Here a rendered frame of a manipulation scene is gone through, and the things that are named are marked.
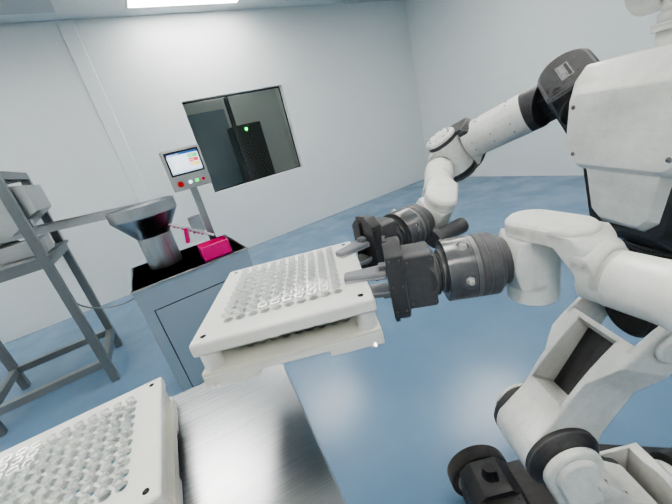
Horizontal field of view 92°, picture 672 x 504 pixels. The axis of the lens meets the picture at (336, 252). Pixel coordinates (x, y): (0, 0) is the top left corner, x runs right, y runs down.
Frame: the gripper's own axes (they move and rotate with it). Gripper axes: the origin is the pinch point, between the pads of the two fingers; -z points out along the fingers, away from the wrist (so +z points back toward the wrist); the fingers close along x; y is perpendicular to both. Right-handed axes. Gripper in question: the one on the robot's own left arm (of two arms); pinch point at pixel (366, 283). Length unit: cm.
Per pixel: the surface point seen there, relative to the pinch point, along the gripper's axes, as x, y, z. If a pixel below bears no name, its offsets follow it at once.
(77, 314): 53, 133, -196
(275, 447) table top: 18.2, -10.1, -16.8
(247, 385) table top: 18.3, 3.5, -25.5
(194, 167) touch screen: -19, 160, -99
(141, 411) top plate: 11.4, -7.1, -36.9
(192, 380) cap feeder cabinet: 93, 101, -115
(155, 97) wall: -101, 365, -217
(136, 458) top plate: 11.3, -15.1, -32.2
